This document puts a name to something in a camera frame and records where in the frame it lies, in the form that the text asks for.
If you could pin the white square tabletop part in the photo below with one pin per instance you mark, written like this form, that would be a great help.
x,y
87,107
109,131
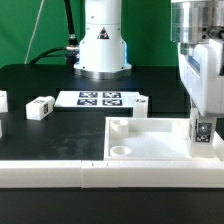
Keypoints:
x,y
160,139

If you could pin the white front obstacle bar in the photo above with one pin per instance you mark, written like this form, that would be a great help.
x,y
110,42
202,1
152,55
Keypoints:
x,y
111,174

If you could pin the white marker plate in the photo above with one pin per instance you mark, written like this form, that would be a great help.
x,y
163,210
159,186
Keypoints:
x,y
96,99

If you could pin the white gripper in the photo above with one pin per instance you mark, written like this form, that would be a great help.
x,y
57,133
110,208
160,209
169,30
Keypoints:
x,y
202,74

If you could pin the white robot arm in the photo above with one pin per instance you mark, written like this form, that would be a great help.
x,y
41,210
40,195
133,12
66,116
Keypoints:
x,y
197,27

